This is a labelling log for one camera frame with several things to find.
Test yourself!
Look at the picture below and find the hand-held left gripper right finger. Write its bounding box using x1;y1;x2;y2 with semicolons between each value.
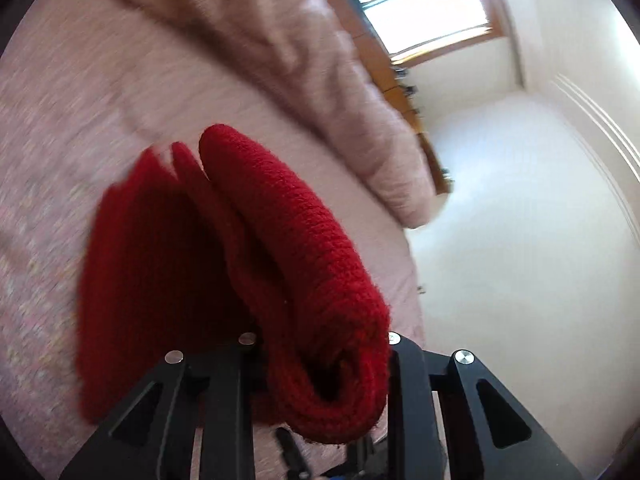
387;331;584;480

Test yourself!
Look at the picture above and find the wooden window ledge cabinet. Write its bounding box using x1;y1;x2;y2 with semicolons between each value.
320;0;454;196

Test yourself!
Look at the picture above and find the red knitted cardigan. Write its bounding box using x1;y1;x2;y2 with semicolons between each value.
75;123;392;445

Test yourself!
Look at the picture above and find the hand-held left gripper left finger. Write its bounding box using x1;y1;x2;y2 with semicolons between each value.
59;332;266;480

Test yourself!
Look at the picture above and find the bed with floral sheet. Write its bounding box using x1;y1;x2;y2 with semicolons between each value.
0;0;427;462

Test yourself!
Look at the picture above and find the bright window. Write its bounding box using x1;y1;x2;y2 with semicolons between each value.
340;0;504;62

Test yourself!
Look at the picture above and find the pink floral quilt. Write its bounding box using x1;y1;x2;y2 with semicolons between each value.
94;0;449;229

